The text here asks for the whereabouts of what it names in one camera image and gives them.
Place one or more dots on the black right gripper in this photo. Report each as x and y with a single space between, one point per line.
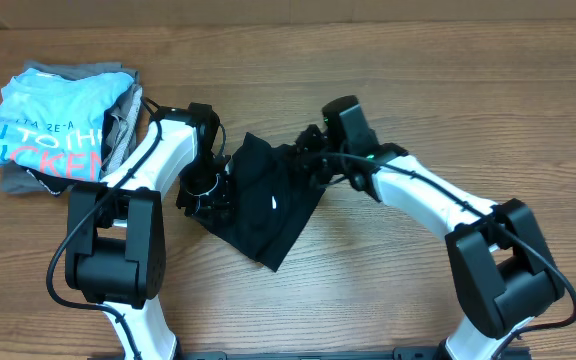
301 156

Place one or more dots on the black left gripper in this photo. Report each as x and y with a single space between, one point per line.
221 203

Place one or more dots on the black t-shirt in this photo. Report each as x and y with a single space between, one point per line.
267 206

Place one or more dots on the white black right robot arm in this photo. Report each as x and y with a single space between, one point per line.
502 268

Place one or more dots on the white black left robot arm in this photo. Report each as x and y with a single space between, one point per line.
115 252

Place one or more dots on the grey striped folded garment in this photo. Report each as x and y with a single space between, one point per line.
119 132

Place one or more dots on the black folded garment in stack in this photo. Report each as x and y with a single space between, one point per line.
54 185

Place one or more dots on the light blue printed t-shirt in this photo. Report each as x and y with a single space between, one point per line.
54 126

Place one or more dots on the dark grey folded garment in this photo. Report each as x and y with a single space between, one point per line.
14 179

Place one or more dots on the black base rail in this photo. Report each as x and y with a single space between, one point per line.
402 353

